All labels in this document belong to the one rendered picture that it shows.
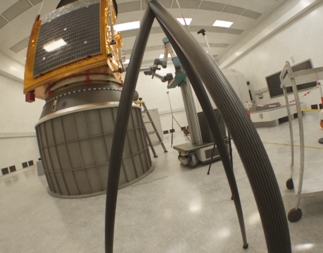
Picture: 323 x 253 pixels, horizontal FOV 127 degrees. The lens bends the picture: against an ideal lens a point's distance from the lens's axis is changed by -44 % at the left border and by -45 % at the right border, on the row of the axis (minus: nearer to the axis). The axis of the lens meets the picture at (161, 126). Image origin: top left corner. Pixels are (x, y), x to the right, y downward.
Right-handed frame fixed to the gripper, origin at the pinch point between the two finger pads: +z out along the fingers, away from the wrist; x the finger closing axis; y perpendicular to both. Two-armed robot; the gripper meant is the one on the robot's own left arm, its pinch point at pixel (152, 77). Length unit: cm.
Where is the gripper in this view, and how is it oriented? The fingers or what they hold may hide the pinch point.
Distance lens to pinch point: 227.3
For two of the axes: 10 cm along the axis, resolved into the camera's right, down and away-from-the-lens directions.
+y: -9.7, -2.1, -1.2
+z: -2.2, 9.7, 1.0
